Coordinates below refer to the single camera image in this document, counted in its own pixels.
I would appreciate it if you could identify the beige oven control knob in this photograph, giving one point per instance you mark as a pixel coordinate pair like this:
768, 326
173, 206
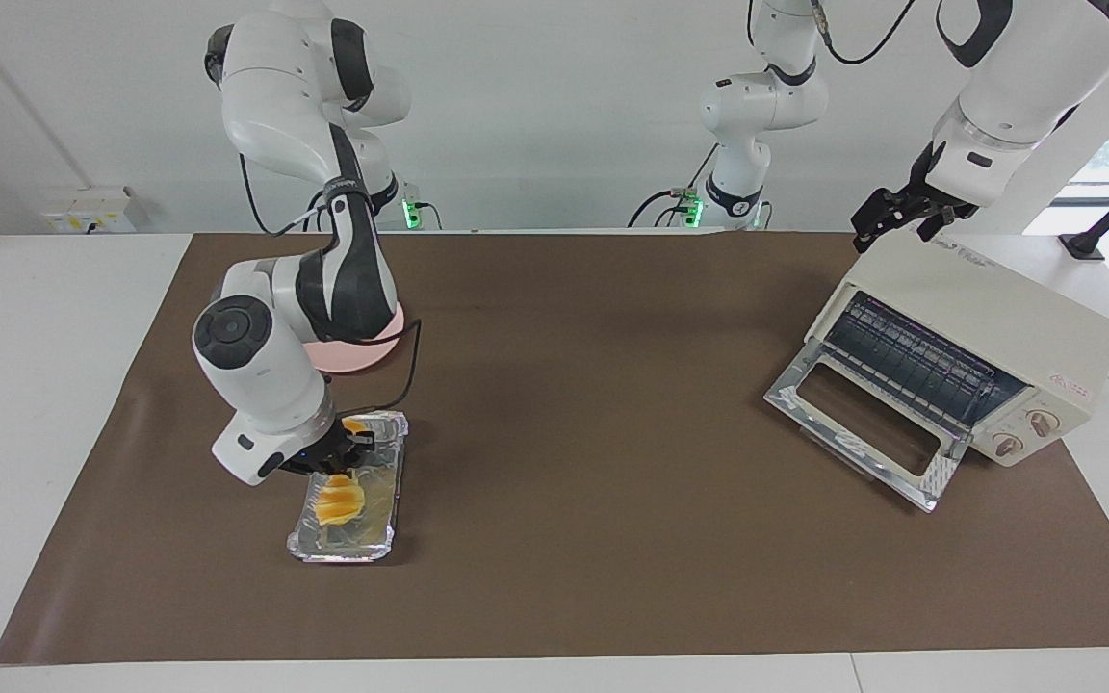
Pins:
1009, 445
1043, 423

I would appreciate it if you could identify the brown table mat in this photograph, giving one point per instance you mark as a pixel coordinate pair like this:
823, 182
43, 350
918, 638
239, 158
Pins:
554, 539

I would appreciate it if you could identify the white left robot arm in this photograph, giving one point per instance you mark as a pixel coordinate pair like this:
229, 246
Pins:
1007, 96

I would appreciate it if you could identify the glass oven door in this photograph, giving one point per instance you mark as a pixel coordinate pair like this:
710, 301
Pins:
940, 474

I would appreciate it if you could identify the glazed bread roll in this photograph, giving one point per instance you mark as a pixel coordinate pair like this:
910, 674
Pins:
341, 502

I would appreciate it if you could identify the green lit base connector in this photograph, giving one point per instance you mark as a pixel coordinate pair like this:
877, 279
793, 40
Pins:
410, 214
694, 212

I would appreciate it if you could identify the white toaster oven body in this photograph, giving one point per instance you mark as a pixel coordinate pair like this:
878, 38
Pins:
997, 298

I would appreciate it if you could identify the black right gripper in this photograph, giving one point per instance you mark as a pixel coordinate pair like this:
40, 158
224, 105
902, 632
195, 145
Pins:
323, 452

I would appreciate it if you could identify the aluminium foil tray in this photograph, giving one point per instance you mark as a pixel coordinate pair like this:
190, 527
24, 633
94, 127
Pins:
372, 500

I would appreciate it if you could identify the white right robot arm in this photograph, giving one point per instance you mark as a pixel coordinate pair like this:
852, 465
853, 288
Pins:
266, 375

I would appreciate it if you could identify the white wall socket box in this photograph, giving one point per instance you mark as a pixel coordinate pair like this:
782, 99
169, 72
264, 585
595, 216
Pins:
83, 217

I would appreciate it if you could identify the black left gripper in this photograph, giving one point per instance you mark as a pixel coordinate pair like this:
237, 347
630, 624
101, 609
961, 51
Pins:
901, 204

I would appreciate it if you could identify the pink round plate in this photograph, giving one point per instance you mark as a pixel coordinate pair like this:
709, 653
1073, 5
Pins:
386, 351

